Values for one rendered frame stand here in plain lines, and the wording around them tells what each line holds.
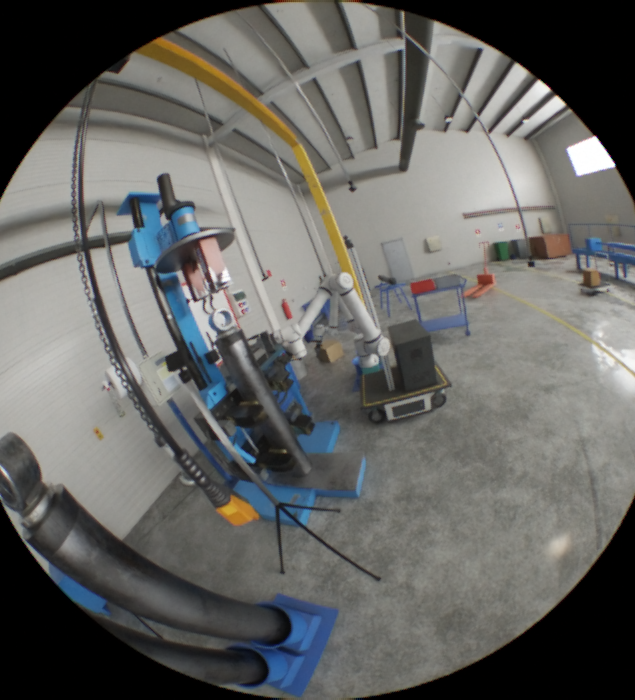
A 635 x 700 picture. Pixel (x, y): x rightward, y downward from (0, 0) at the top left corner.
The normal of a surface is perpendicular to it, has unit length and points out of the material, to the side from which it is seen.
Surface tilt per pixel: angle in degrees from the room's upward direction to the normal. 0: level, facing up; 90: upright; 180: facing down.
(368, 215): 90
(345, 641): 0
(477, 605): 0
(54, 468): 90
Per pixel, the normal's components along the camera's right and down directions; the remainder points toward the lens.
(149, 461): 0.89, -0.20
